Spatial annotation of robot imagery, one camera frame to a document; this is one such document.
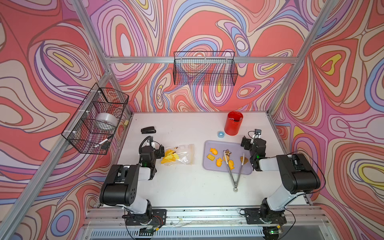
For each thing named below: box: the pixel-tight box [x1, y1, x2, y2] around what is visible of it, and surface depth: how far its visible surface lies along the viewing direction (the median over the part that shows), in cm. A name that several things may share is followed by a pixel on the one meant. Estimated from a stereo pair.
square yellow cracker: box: [206, 154, 216, 161], surface depth 95 cm
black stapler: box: [141, 126, 157, 134], surface depth 109 cm
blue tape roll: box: [217, 131, 225, 139], surface depth 108 cm
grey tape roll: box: [95, 113, 119, 130], surface depth 74 cm
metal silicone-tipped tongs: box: [223, 150, 245, 192], surface depth 90 cm
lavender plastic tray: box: [203, 140, 253, 175], surface depth 95 cm
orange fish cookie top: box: [209, 148, 218, 155], surface depth 98 cm
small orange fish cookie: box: [228, 159, 235, 170], surface depth 92 cm
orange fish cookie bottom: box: [216, 157, 223, 167], surface depth 93 cm
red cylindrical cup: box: [224, 111, 244, 136], surface depth 103 cm
